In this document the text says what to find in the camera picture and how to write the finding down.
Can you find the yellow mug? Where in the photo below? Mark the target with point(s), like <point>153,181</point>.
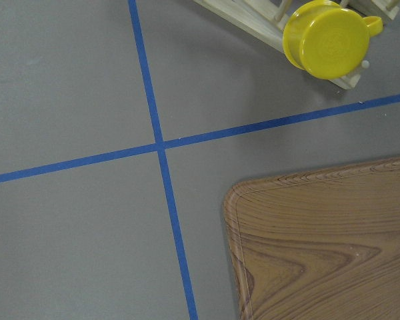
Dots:
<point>327,40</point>

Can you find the wooden cutting board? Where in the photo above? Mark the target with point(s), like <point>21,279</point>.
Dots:
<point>323,244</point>

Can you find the wooden mug rack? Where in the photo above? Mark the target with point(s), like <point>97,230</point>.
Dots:
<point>266,21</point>

